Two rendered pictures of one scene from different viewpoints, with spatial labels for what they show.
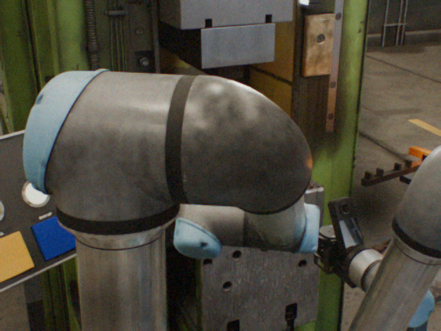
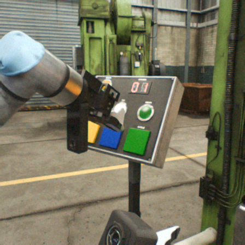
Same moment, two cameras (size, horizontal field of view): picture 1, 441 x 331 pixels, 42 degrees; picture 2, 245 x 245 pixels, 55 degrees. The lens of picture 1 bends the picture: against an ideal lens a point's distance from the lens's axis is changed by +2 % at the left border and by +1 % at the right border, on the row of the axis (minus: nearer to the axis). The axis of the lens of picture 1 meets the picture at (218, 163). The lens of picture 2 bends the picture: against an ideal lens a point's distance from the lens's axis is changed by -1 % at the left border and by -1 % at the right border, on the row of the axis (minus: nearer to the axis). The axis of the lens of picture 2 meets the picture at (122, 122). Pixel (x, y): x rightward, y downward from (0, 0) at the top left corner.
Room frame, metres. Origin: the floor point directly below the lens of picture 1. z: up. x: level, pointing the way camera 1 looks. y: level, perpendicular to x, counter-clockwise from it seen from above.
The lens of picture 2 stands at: (1.00, -0.42, 1.21)
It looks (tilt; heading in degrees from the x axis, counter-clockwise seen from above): 12 degrees down; 86
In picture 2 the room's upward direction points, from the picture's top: straight up
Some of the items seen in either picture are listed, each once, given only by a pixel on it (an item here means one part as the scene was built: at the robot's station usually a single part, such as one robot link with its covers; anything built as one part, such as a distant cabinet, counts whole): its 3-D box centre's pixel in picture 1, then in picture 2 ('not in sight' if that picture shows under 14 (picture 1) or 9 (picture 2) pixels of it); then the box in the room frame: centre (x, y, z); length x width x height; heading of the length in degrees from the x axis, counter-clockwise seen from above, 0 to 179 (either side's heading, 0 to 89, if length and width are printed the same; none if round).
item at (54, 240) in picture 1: (54, 236); (111, 136); (1.02, 0.33, 1.01); 0.07 x 0.05 x 0.07; 139
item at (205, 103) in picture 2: not in sight; (193, 98); (3.79, 6.77, 0.42); 1.89 x 1.20 x 0.85; 107
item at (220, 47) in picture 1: (205, 32); not in sight; (1.60, 0.03, 1.32); 0.42 x 0.20 x 0.10; 24
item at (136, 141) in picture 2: not in sight; (136, 141); (1.10, 0.27, 1.01); 0.07 x 0.05 x 0.07; 139
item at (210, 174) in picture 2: not in sight; (208, 188); (1.37, 0.34, 0.80); 0.06 x 0.03 x 0.14; 114
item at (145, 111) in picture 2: not in sight; (145, 112); (1.12, 0.30, 1.09); 0.05 x 0.03 x 0.04; 114
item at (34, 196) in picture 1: (36, 193); (120, 109); (1.05, 0.37, 1.09); 0.05 x 0.03 x 0.04; 114
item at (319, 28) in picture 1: (318, 45); not in sight; (1.65, -0.29, 1.27); 0.09 x 0.02 x 0.17; 114
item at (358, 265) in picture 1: (371, 269); not in sight; (0.93, -0.29, 0.98); 0.08 x 0.05 x 0.08; 114
